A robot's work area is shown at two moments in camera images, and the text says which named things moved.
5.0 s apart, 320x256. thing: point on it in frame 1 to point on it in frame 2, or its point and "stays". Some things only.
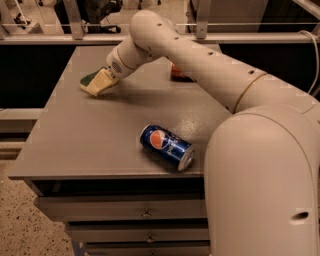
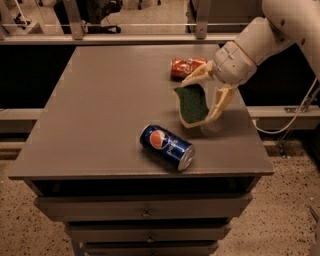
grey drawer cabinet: [89, 167] stays
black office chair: [93, 13] stays
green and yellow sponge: [97, 81] to [193, 108]
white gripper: [115, 64] to [234, 65]
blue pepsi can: [167, 146] stays
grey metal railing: [75, 35] stays
